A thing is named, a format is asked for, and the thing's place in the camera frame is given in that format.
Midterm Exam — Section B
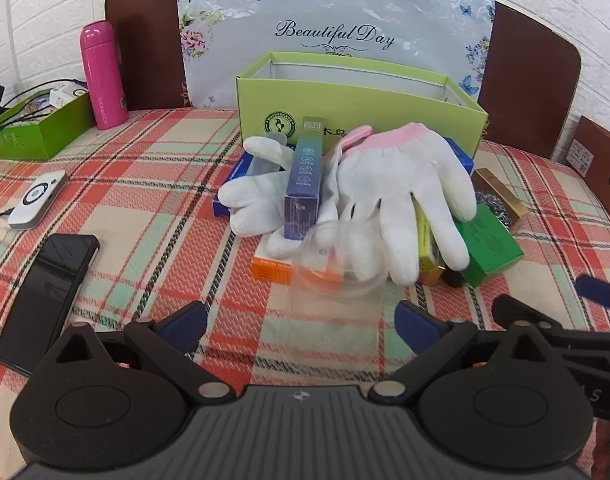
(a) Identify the gold brown box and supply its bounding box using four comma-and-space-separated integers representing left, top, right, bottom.
472, 167, 530, 222

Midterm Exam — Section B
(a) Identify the steel wire scrubber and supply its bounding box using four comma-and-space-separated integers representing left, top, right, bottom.
475, 190, 514, 234

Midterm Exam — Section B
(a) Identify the blue small box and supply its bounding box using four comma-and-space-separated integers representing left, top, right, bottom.
442, 137, 476, 179

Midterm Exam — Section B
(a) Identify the plaid bed sheet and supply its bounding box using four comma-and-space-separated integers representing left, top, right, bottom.
0, 107, 610, 480

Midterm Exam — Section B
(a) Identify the blue purple gradient box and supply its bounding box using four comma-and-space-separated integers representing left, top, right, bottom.
283, 129, 336, 241

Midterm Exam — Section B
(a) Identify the white wall cable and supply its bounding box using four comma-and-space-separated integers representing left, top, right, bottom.
4, 0, 24, 97

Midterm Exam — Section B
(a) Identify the plain white glove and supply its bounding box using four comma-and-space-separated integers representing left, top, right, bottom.
219, 136, 346, 257

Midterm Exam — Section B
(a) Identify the black smartphone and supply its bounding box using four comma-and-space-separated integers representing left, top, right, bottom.
0, 233, 100, 378

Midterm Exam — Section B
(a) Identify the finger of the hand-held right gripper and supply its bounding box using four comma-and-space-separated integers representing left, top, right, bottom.
492, 294, 610, 367
575, 274, 610, 312

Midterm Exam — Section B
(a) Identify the brown cardboard box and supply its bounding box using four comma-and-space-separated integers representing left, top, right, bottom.
565, 115, 610, 219

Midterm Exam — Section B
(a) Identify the white glove with pink cuff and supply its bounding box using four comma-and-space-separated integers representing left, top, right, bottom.
335, 122, 478, 286

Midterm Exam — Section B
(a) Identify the small green open box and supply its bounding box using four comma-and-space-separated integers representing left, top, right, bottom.
0, 91, 96, 161

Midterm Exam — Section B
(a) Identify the pink thermos bottle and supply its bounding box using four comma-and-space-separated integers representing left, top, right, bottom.
80, 21, 130, 131

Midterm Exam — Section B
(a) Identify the white power bank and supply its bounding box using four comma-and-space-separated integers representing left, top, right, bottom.
7, 170, 68, 231

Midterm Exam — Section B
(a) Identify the yellow slim box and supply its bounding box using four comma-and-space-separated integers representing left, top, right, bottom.
414, 200, 446, 286

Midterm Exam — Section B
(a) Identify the white packet in green box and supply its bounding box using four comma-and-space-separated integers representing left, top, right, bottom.
49, 86, 90, 109

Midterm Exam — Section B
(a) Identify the black cable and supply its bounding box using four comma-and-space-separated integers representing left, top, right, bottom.
0, 79, 86, 133

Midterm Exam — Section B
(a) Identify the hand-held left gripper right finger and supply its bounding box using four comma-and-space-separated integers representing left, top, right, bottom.
369, 301, 549, 403

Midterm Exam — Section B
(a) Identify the orange white box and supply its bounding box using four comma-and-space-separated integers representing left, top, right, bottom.
251, 252, 346, 292

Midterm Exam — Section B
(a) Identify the blue flat box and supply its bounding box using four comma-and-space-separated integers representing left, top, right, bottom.
212, 152, 260, 219

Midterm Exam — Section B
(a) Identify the clear plastic cup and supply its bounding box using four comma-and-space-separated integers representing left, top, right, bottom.
290, 220, 388, 318

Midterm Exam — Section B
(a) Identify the large light green box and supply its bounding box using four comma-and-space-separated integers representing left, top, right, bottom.
235, 51, 488, 162

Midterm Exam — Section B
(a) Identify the floral plastic sheet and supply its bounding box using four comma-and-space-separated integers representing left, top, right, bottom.
177, 0, 496, 111

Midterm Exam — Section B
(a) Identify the dark green box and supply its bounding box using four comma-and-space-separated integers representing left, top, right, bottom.
454, 203, 524, 289

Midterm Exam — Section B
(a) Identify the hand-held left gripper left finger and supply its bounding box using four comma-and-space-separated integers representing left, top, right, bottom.
55, 301, 233, 403

